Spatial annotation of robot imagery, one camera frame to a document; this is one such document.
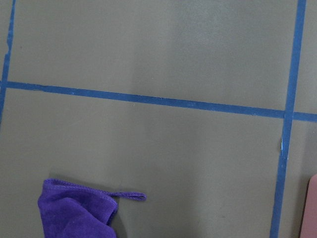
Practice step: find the purple cloth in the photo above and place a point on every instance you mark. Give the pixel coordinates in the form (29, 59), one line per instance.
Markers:
(70, 210)

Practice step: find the pink plastic bin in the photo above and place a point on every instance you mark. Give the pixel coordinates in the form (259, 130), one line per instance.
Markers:
(309, 222)

